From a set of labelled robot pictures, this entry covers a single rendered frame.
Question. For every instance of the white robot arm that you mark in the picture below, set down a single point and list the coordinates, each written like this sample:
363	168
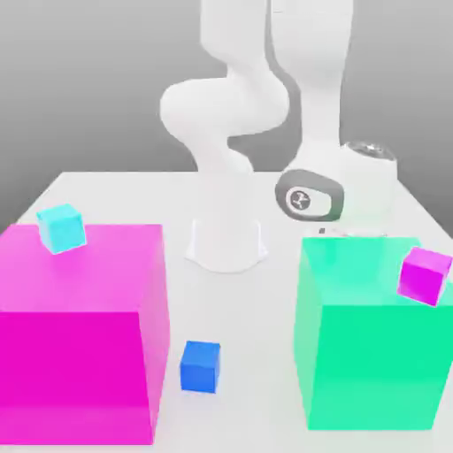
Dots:
226	113

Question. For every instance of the small purple cube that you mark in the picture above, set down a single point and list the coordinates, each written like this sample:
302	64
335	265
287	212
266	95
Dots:
421	277

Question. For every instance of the large magenta box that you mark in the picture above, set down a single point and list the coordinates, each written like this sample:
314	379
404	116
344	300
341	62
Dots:
70	371

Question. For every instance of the small cyan cube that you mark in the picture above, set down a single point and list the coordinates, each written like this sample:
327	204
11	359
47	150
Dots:
61	230

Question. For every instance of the small blue cube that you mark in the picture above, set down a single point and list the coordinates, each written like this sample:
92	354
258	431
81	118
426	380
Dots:
199	370

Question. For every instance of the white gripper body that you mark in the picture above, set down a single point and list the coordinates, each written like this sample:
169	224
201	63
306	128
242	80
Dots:
354	233

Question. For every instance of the large green box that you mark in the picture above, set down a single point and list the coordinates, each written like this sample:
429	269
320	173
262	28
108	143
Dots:
371	364

